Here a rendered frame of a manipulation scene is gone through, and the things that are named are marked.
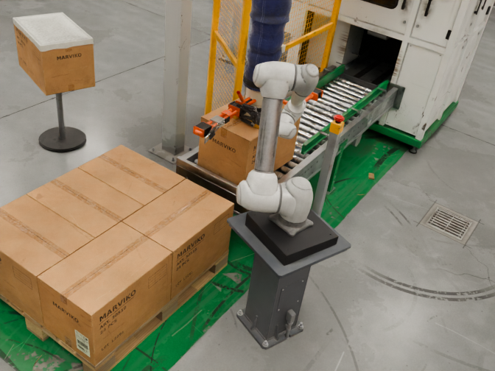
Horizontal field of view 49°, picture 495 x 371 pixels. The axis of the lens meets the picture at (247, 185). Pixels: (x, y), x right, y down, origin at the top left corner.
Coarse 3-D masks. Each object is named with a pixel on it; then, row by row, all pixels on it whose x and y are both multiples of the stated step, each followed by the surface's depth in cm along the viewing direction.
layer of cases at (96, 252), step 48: (48, 192) 337; (96, 192) 342; (144, 192) 348; (192, 192) 353; (0, 240) 299; (48, 240) 303; (96, 240) 307; (144, 240) 312; (192, 240) 321; (0, 288) 316; (48, 288) 279; (96, 288) 279; (144, 288) 298; (96, 336) 277
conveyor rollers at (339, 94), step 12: (336, 84) 518; (348, 84) 521; (324, 96) 490; (336, 96) 494; (348, 96) 497; (360, 96) 500; (312, 108) 470; (324, 108) 474; (336, 108) 477; (348, 108) 481; (312, 120) 453; (324, 120) 457; (348, 120) 457; (300, 132) 433; (312, 132) 437; (300, 144) 417; (300, 156) 408; (288, 168) 389
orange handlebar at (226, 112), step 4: (308, 96) 361; (312, 96) 364; (252, 100) 348; (284, 100) 353; (308, 100) 360; (248, 104) 343; (284, 104) 353; (224, 112) 330; (228, 112) 331; (236, 112) 334; (220, 116) 327; (224, 116) 331; (232, 116) 331; (216, 124) 318; (196, 132) 310; (200, 132) 309
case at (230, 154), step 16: (224, 128) 344; (240, 128) 346; (256, 128) 349; (208, 144) 359; (224, 144) 350; (240, 144) 341; (256, 144) 344; (288, 144) 382; (208, 160) 366; (224, 160) 356; (240, 160) 347; (288, 160) 395; (224, 176) 363; (240, 176) 353
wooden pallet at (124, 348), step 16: (224, 256) 370; (208, 272) 370; (192, 288) 357; (176, 304) 339; (32, 320) 309; (160, 320) 333; (48, 336) 315; (144, 336) 322; (112, 352) 297; (128, 352) 312; (96, 368) 290; (112, 368) 304
